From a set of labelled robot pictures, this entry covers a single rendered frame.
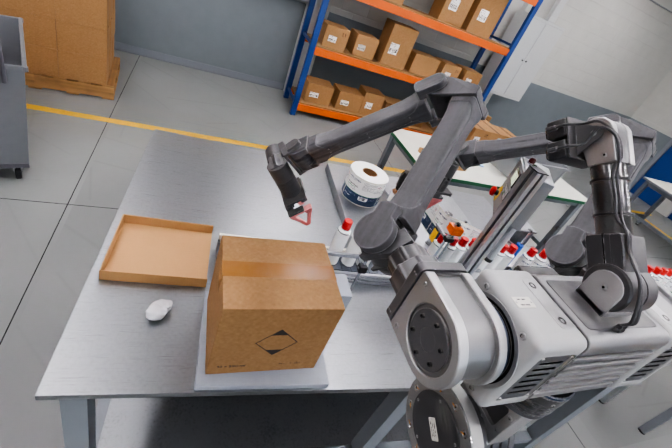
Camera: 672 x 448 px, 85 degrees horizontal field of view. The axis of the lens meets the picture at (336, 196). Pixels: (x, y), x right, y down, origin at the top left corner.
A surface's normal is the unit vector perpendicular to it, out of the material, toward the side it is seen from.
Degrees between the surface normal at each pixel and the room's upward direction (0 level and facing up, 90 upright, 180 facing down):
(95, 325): 0
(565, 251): 54
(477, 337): 30
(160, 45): 90
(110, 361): 0
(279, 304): 0
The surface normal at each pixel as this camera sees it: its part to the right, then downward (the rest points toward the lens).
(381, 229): -0.49, -0.59
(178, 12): 0.26, 0.60
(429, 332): -0.91, -0.12
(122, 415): 0.33, -0.79
